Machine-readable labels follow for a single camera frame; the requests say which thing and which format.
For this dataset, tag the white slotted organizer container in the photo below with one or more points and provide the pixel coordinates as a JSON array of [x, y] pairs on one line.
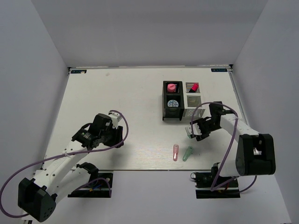
[[191, 100]]

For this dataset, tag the right blue table label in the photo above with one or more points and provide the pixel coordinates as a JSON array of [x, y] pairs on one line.
[[219, 70]]

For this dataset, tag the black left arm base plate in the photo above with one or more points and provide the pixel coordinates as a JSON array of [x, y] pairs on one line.
[[100, 189]]

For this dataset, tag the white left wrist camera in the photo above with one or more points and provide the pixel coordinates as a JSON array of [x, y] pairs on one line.
[[116, 118]]

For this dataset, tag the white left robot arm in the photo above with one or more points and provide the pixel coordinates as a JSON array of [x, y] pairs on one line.
[[39, 195]]

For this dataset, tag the blue table label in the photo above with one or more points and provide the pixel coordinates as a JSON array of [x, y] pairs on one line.
[[219, 70], [78, 71]]

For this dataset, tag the left blue table label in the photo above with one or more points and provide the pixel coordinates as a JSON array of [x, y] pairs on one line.
[[78, 71]]

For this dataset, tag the black organizer container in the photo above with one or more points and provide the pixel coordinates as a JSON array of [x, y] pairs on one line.
[[172, 113]]

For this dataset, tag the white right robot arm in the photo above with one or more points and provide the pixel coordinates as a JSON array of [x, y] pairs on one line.
[[249, 153]]

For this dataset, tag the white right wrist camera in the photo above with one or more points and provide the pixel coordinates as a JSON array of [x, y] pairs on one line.
[[193, 130]]

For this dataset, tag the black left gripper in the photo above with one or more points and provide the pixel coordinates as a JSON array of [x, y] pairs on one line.
[[117, 138]]

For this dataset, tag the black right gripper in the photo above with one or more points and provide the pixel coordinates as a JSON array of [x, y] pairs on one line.
[[204, 135]]

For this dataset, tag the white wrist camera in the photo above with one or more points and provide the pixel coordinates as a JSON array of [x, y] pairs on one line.
[[193, 130], [116, 118]]

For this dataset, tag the pink cap black highlighter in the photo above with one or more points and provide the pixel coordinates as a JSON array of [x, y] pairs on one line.
[[194, 88]]

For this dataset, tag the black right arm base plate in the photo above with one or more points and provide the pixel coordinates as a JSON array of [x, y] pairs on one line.
[[224, 188]]

